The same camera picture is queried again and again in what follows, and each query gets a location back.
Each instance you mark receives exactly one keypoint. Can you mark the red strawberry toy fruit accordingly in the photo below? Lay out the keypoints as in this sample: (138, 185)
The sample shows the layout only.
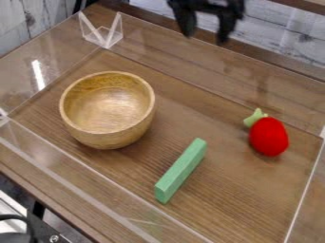
(267, 134)

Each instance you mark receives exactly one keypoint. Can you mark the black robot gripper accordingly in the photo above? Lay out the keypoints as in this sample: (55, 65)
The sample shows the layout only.
(227, 18)

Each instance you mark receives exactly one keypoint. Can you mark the light wooden bowl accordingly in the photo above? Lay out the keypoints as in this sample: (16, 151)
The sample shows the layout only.
(107, 109)

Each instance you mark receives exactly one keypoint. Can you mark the black table leg bracket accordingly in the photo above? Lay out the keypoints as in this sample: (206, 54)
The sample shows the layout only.
(45, 233)

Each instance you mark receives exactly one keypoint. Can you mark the clear acrylic corner bracket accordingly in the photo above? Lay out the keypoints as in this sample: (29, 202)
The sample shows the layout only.
(104, 37)

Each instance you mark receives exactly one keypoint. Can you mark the clear acrylic front wall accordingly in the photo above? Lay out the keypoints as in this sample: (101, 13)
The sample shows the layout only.
(105, 211)

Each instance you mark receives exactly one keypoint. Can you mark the green rectangular block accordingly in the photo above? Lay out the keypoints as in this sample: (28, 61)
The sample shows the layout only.
(179, 171)

